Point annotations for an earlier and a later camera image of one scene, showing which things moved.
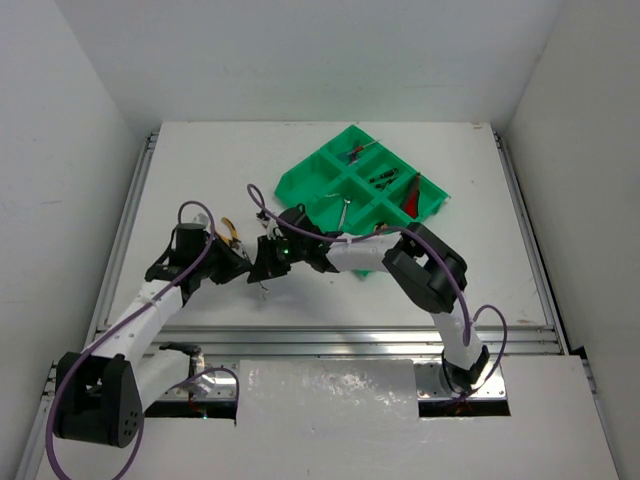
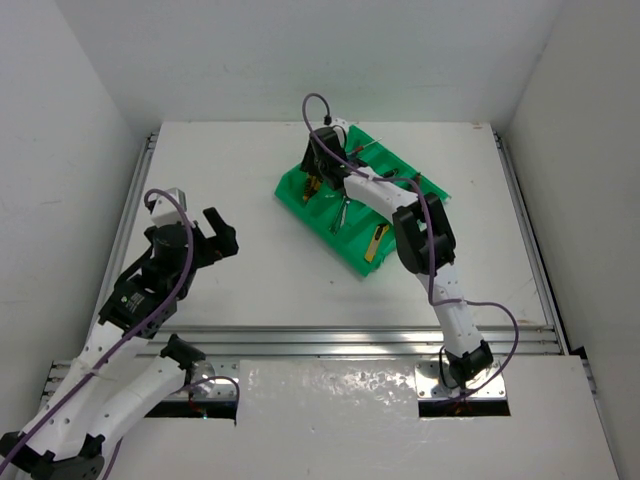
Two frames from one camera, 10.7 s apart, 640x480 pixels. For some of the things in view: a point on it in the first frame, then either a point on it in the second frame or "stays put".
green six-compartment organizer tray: [354, 185] stays put
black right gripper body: [281, 253] → [314, 165]
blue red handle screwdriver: [360, 148] stays put
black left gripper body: [223, 262] → [208, 245]
